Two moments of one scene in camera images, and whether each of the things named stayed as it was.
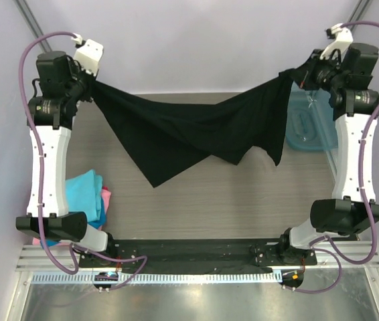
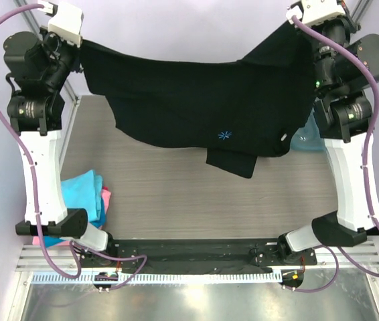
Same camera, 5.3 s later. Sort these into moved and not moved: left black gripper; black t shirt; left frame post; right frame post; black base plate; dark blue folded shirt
Moved: left black gripper; black t shirt
Not moved: black base plate; left frame post; dark blue folded shirt; right frame post
